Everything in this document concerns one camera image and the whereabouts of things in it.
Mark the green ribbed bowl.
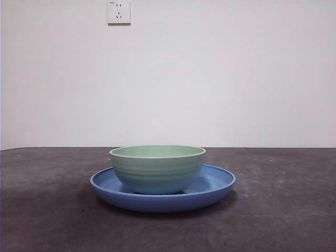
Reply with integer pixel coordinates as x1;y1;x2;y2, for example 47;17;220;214
109;145;206;195

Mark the blue plastic plate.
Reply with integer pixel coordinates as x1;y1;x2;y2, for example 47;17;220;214
90;164;236;213

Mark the white wall socket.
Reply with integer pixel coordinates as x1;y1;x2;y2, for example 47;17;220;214
107;0;131;26

